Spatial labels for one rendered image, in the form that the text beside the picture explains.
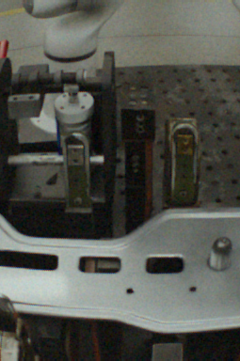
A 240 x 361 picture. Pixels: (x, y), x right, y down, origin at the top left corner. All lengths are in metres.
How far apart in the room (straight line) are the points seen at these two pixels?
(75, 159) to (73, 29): 0.45
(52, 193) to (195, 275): 0.29
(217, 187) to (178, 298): 0.60
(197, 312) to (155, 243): 0.14
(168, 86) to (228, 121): 0.20
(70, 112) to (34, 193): 0.16
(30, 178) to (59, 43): 0.35
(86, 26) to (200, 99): 0.48
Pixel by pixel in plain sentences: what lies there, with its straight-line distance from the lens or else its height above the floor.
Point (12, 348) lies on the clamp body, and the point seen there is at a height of 1.05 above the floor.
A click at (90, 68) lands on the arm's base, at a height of 0.93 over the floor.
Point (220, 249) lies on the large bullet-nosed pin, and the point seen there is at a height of 1.04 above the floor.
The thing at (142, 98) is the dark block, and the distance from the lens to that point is 0.92.
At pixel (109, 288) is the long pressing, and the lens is 0.83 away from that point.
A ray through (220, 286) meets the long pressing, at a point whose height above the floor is 1.00.
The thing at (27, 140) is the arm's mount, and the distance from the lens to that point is 1.39.
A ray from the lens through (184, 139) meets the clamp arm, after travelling 0.90.
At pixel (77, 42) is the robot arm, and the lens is 1.27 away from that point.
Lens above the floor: 1.67
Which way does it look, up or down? 44 degrees down
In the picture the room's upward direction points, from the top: 1 degrees counter-clockwise
